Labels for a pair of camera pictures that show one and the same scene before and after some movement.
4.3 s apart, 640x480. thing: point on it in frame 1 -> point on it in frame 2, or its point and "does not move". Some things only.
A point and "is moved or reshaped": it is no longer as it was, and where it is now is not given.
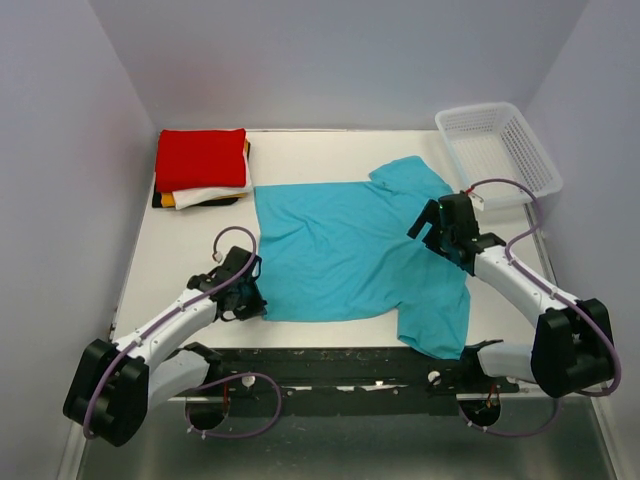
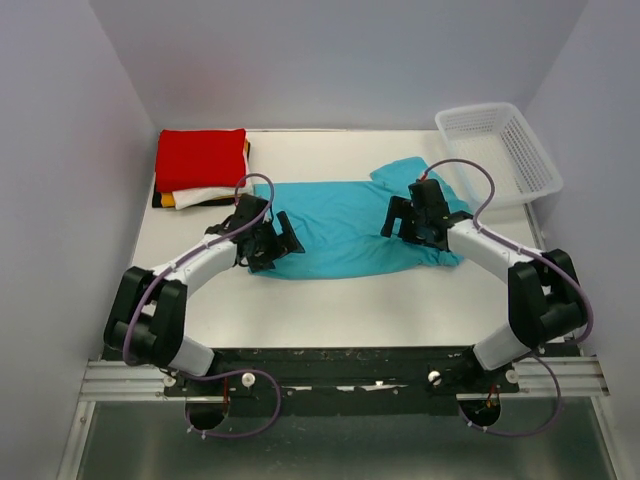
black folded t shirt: (156, 201) does not move
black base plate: (347, 380) does not move
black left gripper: (255, 308) -> (286, 240)
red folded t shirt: (188, 158) does not move
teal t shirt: (341, 252) is moved or reshaped
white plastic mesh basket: (494, 142) does not move
